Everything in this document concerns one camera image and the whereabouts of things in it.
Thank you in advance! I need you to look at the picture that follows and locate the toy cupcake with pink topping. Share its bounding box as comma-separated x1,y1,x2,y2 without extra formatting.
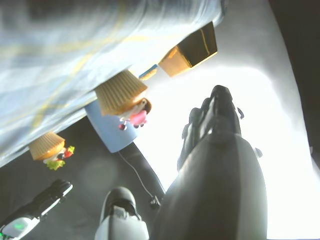
94,69,153,131

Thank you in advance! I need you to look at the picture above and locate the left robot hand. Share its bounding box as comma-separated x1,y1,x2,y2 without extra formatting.
94,84,268,240

